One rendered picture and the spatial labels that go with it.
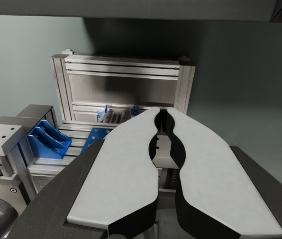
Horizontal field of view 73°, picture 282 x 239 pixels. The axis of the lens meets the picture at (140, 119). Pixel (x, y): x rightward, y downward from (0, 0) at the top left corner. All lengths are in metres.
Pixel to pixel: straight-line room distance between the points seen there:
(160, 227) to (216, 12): 0.46
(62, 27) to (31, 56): 0.32
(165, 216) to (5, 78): 1.56
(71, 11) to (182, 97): 0.94
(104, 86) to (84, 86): 0.13
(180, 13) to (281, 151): 1.83
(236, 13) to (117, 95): 0.96
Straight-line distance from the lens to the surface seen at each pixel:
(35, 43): 1.57
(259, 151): 1.98
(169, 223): 0.51
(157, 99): 1.24
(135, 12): 0.38
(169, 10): 0.38
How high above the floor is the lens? 1.33
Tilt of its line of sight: 58 degrees down
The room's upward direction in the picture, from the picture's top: 174 degrees counter-clockwise
